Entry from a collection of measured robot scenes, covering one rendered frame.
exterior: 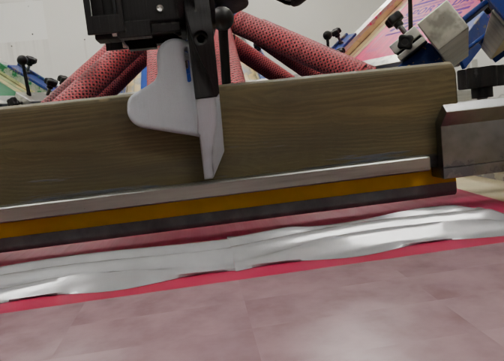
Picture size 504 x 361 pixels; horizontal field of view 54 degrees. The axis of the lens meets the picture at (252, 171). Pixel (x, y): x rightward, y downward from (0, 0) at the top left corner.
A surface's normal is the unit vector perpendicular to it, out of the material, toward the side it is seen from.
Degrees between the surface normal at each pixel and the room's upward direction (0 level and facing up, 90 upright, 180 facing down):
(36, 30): 90
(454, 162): 90
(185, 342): 0
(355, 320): 0
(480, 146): 90
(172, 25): 90
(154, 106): 82
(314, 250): 38
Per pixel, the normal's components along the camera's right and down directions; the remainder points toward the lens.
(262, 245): 0.10, -0.78
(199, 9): 0.07, -0.24
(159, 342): -0.11, -0.99
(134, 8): 0.11, 0.09
